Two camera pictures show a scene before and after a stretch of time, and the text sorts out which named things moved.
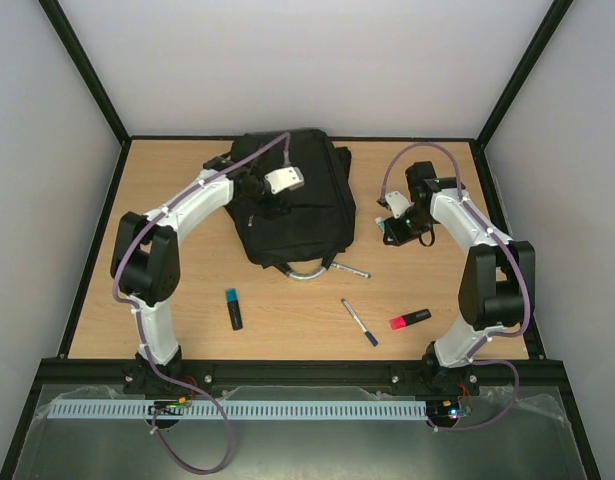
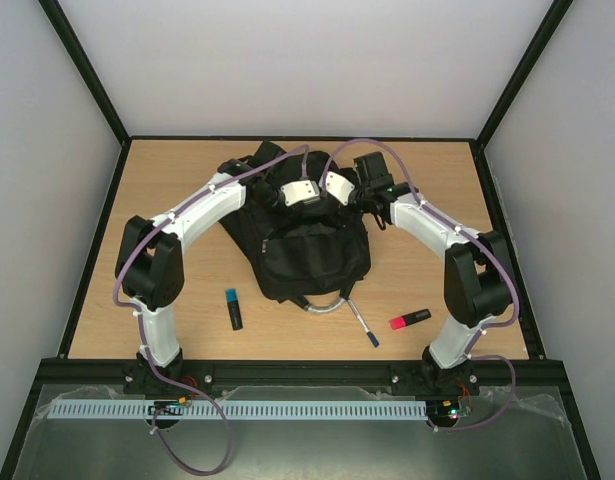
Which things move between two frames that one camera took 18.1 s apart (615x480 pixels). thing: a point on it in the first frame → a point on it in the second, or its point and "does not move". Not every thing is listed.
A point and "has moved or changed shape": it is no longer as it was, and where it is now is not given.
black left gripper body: (271, 209) → (296, 211)
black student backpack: (310, 221) has moved or changed shape
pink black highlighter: (409, 319) does not move
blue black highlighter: (234, 309) does not move
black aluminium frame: (106, 373) does not move
